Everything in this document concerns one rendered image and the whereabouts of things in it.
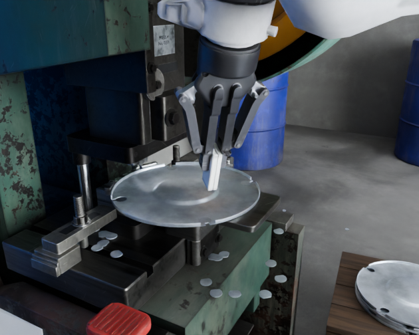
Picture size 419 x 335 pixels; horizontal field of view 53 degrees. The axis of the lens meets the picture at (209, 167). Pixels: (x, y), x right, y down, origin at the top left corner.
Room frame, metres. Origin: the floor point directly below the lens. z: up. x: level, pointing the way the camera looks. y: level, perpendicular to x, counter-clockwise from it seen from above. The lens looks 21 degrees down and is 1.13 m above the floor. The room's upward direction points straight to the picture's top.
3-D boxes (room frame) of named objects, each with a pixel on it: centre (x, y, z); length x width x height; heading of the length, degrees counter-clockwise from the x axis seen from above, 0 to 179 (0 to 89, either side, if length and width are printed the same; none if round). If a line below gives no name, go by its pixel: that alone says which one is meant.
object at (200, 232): (0.73, 0.00, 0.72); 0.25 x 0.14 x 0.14; 61
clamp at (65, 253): (0.66, 0.24, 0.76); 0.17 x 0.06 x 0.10; 151
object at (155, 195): (0.75, 0.05, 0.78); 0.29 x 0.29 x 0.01
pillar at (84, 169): (0.77, 0.25, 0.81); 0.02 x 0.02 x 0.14
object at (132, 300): (0.81, 0.16, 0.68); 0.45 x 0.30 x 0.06; 151
